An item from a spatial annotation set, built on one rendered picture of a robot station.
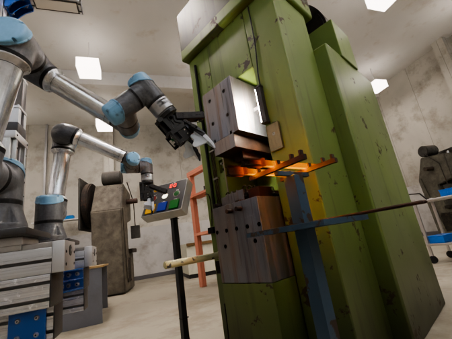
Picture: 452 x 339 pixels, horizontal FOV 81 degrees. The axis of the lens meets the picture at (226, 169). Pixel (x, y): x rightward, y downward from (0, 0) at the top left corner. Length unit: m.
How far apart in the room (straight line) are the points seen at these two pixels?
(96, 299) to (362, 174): 3.27
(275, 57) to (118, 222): 5.23
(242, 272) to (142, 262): 7.85
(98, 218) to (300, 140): 5.44
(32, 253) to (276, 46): 1.63
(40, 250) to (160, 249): 8.44
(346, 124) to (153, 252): 8.12
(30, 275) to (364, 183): 1.69
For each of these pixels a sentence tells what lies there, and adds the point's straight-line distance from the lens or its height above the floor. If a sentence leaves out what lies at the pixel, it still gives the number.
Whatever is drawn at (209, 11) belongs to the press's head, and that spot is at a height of 2.49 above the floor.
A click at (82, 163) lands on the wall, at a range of 10.01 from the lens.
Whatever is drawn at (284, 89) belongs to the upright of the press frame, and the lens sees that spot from 1.72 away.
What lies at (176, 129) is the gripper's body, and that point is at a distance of 0.89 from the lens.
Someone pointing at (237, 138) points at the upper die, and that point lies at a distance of 1.72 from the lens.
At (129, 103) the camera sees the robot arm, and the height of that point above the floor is 1.15.
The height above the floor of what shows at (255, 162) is 0.98.
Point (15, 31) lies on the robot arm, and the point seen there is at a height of 1.38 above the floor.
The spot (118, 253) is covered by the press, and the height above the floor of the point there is 0.83.
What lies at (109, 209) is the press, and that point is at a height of 1.78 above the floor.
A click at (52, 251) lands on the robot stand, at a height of 0.74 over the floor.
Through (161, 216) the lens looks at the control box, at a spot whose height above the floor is 0.94.
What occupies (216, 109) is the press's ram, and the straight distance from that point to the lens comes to 1.89.
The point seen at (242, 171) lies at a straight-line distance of 1.16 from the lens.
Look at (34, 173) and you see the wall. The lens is 10.23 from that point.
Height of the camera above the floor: 0.69
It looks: 15 degrees up
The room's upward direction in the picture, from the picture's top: 9 degrees counter-clockwise
